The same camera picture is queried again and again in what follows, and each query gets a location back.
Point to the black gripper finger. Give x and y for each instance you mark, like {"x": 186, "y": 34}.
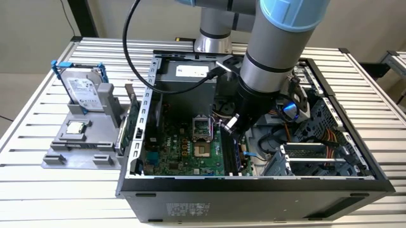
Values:
{"x": 230, "y": 123}

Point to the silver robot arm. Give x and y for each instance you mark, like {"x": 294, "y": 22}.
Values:
{"x": 272, "y": 47}

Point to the black round fan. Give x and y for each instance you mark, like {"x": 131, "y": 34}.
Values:
{"x": 223, "y": 108}

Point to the CPU socket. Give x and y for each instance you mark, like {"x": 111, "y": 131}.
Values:
{"x": 202, "y": 150}

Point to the grey power supply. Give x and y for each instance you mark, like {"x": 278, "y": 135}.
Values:
{"x": 187, "y": 104}

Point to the green motherboard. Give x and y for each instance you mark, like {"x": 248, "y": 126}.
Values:
{"x": 178, "y": 152}

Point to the grey metal drive cage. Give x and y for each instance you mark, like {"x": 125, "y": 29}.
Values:
{"x": 308, "y": 76}

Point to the grey disk bay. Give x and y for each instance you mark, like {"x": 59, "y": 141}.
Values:
{"x": 304, "y": 154}

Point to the green graphics card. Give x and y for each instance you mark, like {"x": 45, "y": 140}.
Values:
{"x": 132, "y": 111}

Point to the black PC case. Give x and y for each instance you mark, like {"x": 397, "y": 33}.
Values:
{"x": 222, "y": 202}

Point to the yellow black plug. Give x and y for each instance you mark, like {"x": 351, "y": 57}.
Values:
{"x": 179, "y": 39}

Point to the grey parts rack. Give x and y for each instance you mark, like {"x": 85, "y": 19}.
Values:
{"x": 97, "y": 133}

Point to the silver CPU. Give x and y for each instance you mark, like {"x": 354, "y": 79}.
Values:
{"x": 75, "y": 128}

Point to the hard disk in blue carrier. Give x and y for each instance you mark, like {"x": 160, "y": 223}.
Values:
{"x": 80, "y": 88}

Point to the black frame post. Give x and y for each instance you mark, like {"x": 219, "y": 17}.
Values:
{"x": 84, "y": 21}

